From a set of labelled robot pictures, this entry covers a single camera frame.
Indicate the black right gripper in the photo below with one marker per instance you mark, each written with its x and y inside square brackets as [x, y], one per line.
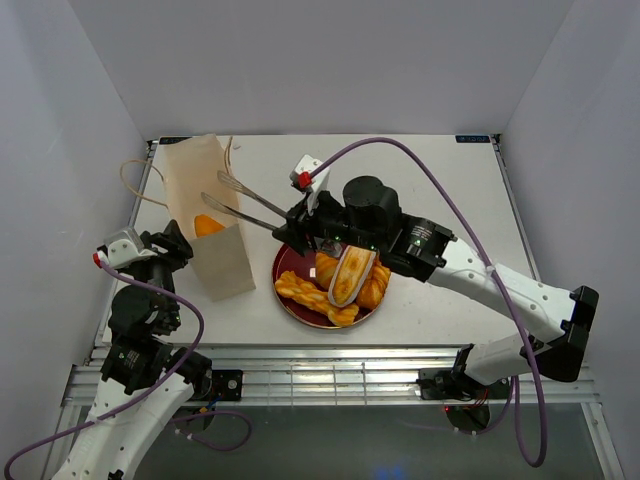
[298, 226]

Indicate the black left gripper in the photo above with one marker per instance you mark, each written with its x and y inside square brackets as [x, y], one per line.
[167, 248]

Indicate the round orange bun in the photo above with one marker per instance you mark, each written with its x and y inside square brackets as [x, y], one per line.
[204, 225]

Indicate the long braided pastry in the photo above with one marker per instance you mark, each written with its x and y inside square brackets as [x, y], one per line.
[374, 287]

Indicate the metal tongs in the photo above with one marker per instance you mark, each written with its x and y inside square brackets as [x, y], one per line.
[250, 207]

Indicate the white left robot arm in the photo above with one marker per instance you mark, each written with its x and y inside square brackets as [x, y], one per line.
[143, 380]

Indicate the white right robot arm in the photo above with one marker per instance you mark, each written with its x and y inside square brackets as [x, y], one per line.
[556, 321]

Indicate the long white-edged bread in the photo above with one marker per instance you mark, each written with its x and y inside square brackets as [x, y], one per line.
[350, 274]

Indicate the small croissant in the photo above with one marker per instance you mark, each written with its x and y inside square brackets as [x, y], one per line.
[325, 268]

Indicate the dark red round plate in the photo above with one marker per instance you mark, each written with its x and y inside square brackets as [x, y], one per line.
[304, 266]

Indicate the small twisted pastry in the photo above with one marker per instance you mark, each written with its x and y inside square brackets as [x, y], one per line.
[305, 293]

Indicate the blue label sticker left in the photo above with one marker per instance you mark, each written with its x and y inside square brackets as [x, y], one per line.
[170, 140]

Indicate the blue label sticker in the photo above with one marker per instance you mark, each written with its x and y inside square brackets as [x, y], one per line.
[472, 139]
[170, 140]

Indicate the blue label sticker right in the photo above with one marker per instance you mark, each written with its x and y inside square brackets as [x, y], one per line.
[472, 139]

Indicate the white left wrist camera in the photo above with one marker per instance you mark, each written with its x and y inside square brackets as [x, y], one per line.
[122, 249]

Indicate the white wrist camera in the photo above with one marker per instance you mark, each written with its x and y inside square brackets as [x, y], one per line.
[310, 177]
[122, 249]

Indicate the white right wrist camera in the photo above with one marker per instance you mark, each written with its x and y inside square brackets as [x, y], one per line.
[310, 177]

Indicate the aluminium frame rail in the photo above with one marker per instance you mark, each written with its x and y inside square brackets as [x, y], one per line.
[327, 376]

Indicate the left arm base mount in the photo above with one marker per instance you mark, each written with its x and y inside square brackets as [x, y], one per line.
[222, 385]

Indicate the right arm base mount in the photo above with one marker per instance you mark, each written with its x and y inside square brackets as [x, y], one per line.
[445, 384]

